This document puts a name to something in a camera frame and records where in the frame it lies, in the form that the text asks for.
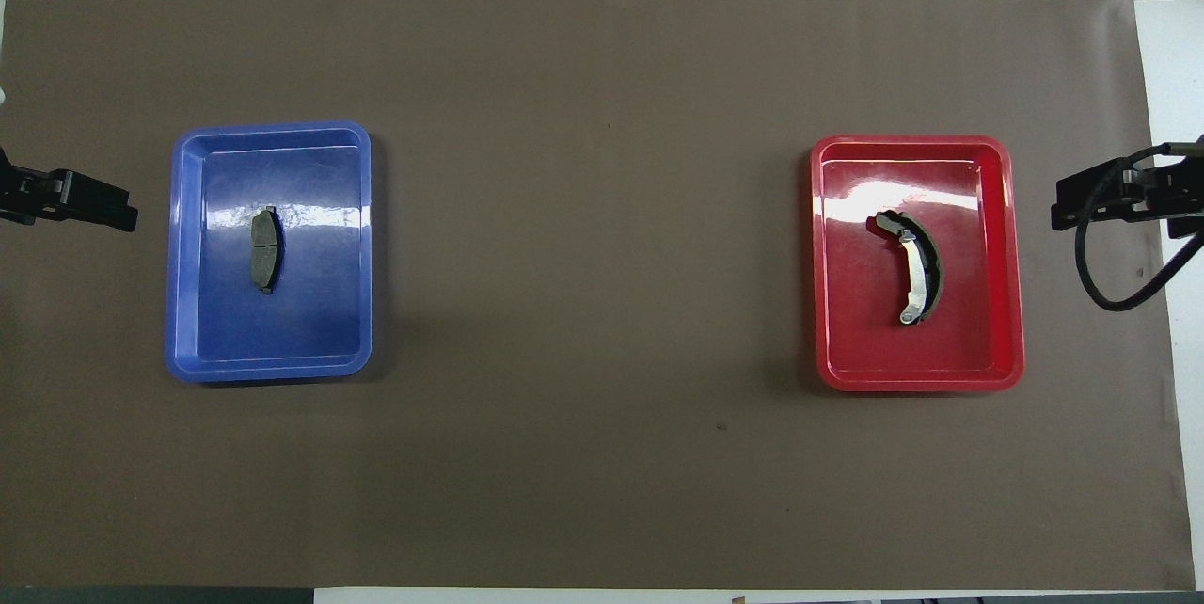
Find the brown paper table mat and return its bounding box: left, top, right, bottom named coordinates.
left=0, top=0, right=1196, bottom=591

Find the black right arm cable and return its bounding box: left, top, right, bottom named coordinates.
left=1075, top=141, right=1204, bottom=312

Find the dark brake pad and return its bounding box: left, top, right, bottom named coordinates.
left=249, top=205, right=283, bottom=295

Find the blue plastic tray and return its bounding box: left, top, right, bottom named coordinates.
left=166, top=120, right=373, bottom=385

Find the curved brake shoe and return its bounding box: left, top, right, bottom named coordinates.
left=875, top=209, right=943, bottom=326

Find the red plastic tray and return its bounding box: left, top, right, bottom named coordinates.
left=810, top=135, right=1025, bottom=393

